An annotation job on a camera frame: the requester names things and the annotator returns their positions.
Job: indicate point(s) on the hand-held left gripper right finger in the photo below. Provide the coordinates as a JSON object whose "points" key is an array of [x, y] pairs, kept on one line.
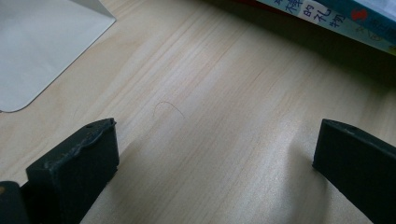
{"points": [[358, 168]]}

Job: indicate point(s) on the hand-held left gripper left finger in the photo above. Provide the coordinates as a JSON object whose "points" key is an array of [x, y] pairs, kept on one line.
{"points": [[74, 168]]}

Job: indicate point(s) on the clear folding book rack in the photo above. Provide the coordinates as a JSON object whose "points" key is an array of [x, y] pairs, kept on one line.
{"points": [[37, 46]]}

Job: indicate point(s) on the blue monster picture book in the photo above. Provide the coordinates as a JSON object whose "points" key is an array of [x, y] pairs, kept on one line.
{"points": [[375, 23]]}

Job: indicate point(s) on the colourful animal picture book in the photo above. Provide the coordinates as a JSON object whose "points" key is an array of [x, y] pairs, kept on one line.
{"points": [[327, 19]]}

